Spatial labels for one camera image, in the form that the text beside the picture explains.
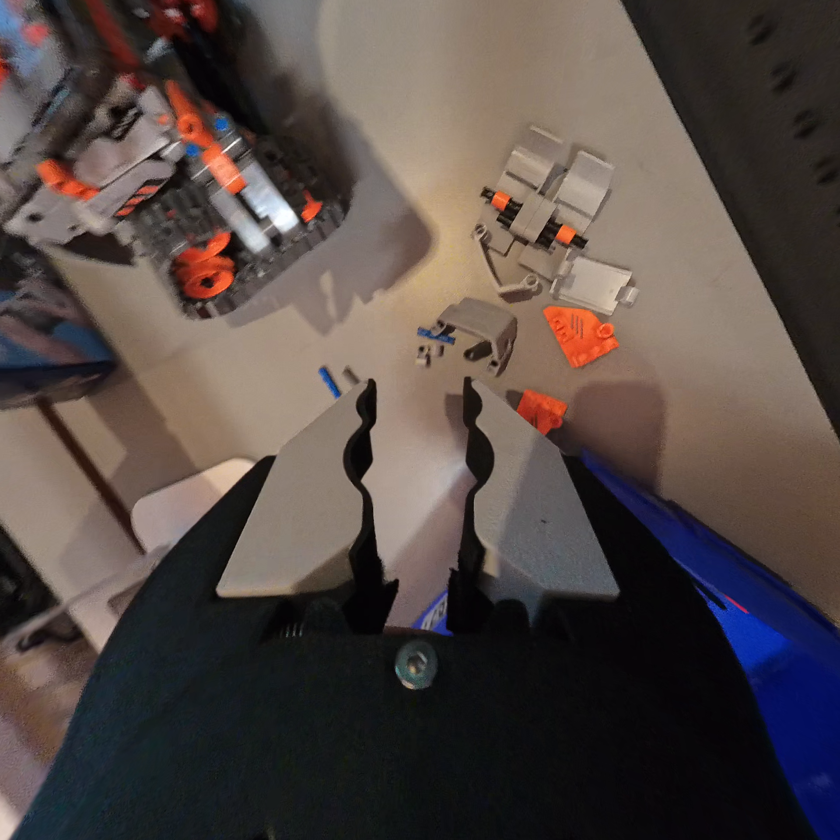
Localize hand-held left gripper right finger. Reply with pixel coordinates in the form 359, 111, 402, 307
449, 376, 620, 633

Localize grey curved toy panel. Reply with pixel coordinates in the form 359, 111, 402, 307
435, 297, 519, 378

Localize orange triangular toy panel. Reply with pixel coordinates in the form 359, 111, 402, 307
543, 305, 621, 370
516, 389, 569, 436

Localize blue cardboard box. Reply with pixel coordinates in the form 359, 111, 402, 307
0, 233, 120, 413

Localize grey panel assembly orange pins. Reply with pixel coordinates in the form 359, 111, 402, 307
471, 123, 616, 304

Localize blue plastic bin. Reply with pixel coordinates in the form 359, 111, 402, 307
410, 448, 840, 840

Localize white suction mount plate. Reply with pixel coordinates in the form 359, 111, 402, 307
69, 457, 277, 654

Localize grey flat toy panel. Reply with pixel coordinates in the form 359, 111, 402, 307
550, 255, 639, 309

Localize grey orange tracked toy vehicle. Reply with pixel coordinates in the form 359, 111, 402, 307
0, 0, 352, 324

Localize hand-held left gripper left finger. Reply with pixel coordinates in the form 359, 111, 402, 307
216, 379, 399, 633

